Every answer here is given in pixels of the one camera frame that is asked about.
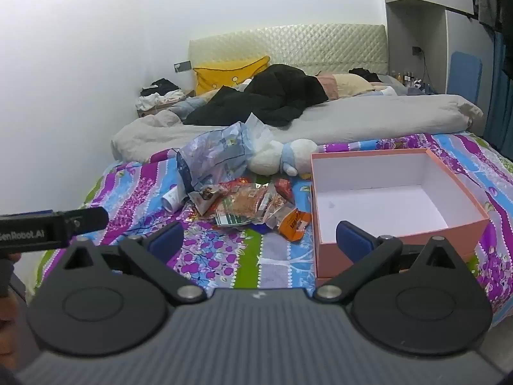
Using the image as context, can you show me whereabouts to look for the floral bed sheet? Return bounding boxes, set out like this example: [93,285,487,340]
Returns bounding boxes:
[36,132,513,327]

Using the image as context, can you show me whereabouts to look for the pile of clothes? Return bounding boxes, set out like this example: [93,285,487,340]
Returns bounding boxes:
[138,78,189,109]

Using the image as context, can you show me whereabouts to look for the blue jeans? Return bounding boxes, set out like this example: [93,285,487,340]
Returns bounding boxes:
[168,98,210,120]

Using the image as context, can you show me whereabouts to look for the clear blue printed plastic bag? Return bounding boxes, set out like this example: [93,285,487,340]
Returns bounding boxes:
[176,112,277,193]

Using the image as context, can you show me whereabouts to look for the white and blue plush toy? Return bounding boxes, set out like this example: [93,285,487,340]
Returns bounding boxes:
[246,138,317,177]

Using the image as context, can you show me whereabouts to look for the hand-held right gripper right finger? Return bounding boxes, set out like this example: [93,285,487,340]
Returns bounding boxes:
[313,220,461,302]

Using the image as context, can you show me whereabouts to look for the small red snack packet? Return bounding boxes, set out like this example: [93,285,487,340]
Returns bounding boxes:
[274,178,296,202]

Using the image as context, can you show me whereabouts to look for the orange yellow snack packet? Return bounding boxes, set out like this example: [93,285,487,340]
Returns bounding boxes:
[278,209,312,242]

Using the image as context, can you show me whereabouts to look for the white tube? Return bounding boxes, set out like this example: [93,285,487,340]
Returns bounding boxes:
[162,186,189,213]

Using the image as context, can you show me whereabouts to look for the pink cardboard box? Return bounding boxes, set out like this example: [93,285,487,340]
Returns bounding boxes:
[310,148,490,279]

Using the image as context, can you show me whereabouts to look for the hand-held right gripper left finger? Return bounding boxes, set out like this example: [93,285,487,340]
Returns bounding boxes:
[60,221,207,302]

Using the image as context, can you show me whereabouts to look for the grey duvet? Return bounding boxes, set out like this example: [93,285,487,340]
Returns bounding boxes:
[111,94,484,160]

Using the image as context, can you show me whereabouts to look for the clear red label snack packet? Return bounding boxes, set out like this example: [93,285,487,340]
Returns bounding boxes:
[216,184,281,225]

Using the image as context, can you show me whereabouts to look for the clear packet with brown snack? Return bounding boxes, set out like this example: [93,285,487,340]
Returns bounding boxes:
[190,186,220,216]

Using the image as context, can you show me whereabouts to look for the row of small bottles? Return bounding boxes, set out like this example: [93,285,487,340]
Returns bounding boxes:
[391,70,426,89]

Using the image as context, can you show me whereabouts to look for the wooden nightstand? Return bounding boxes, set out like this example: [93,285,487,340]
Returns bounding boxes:
[135,96,177,120]

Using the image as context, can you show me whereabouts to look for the quilted cream headboard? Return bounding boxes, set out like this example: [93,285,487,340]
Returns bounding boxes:
[188,24,389,89]

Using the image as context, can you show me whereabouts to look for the black jacket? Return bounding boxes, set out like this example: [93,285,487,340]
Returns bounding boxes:
[182,64,329,127]

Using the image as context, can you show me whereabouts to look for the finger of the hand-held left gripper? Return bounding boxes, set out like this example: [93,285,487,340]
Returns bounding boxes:
[52,207,110,234]

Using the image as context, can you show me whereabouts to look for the pink cloth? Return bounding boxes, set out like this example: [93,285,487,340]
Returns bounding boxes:
[315,73,341,101]

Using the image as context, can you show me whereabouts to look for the blue curtain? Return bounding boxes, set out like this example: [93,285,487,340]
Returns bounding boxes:
[483,28,513,157]

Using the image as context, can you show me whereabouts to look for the blue padded board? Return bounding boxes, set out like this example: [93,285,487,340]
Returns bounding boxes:
[447,51,483,105]

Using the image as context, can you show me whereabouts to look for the beige pillow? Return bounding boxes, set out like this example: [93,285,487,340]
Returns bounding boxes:
[332,73,374,98]

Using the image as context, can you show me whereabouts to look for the yellow pillow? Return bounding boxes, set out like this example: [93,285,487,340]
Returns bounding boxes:
[193,56,271,95]

